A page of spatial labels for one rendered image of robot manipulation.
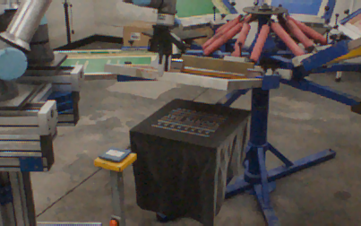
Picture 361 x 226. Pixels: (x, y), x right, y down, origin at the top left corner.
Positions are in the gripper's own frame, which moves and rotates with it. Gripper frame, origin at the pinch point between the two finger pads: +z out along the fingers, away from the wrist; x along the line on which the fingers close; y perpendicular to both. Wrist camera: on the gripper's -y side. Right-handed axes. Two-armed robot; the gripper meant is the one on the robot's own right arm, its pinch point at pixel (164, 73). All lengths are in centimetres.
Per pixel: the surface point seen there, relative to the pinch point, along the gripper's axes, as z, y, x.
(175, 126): 25.6, 4.4, -25.7
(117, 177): 44.6, 10.1, 12.5
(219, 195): 56, -21, -31
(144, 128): 28.1, 16.0, -17.0
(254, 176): 75, -1, -159
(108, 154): 35.2, 13.6, 15.5
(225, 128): 23.7, -18.5, -32.7
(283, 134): 57, 6, -264
